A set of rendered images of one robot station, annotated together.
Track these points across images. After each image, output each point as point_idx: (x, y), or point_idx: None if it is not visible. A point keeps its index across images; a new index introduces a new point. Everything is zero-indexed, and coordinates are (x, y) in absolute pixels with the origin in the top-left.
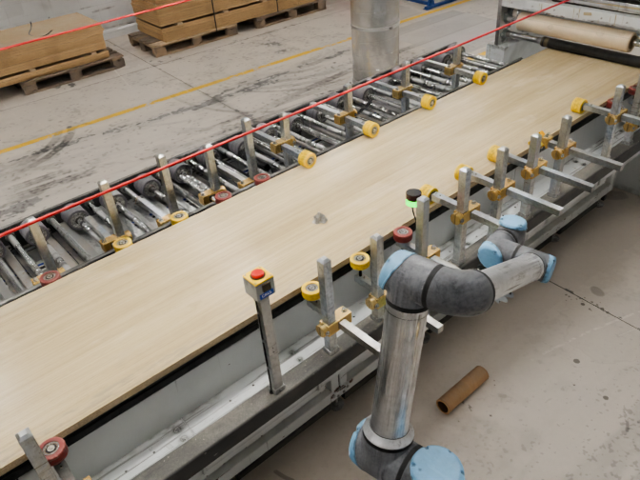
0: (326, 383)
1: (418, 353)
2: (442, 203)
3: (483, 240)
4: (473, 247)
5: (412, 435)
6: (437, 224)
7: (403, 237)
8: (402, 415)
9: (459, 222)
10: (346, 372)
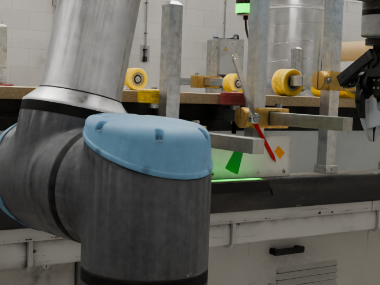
0: (46, 263)
1: None
2: (305, 82)
3: (373, 169)
4: (355, 170)
5: (122, 112)
6: (302, 145)
7: (233, 93)
8: (98, 30)
9: (324, 81)
10: None
